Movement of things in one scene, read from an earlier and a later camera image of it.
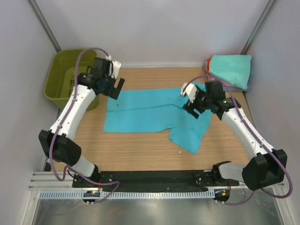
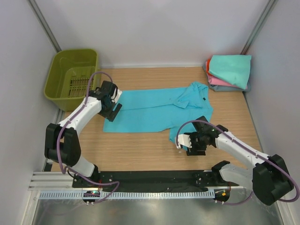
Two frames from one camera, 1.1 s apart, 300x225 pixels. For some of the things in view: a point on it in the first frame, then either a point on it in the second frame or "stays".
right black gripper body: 195,106 -> 195,148
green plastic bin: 60,78 stays
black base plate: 202,180 stays
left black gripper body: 112,89 -> 112,112
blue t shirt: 138,110 stays
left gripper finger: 116,91 -> 115,113
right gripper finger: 190,110 -> 191,152
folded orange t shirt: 207,65 stays
